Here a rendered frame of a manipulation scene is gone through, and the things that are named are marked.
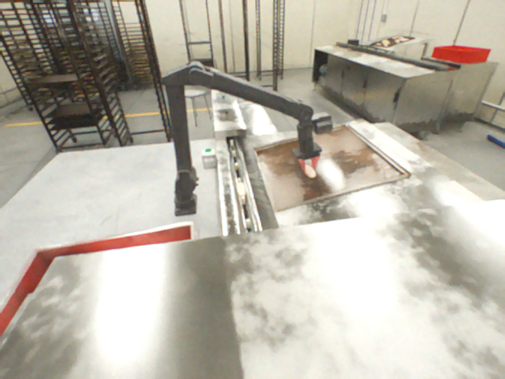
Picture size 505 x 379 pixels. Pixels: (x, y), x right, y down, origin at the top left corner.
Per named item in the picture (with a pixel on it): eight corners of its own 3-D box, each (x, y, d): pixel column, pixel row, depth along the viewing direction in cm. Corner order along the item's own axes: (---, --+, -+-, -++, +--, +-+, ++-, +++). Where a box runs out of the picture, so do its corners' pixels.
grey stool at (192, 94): (196, 126, 413) (191, 97, 387) (180, 122, 431) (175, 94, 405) (212, 119, 437) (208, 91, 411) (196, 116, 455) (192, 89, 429)
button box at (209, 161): (204, 167, 141) (201, 149, 135) (219, 165, 142) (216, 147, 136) (204, 175, 135) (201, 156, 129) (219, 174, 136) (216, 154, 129)
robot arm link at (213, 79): (188, 77, 86) (186, 83, 77) (192, 59, 83) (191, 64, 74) (301, 116, 100) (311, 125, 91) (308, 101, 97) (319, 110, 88)
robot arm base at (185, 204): (176, 198, 113) (174, 216, 103) (173, 183, 108) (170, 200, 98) (197, 196, 113) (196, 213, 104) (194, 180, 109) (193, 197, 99)
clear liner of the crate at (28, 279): (47, 268, 83) (32, 246, 78) (201, 239, 91) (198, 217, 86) (-17, 391, 56) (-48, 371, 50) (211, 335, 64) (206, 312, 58)
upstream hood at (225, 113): (212, 91, 255) (210, 81, 251) (230, 89, 257) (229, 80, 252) (216, 143, 153) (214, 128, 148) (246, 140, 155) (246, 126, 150)
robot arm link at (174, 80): (160, 59, 82) (155, 65, 74) (204, 60, 84) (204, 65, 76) (177, 180, 107) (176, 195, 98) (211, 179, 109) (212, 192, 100)
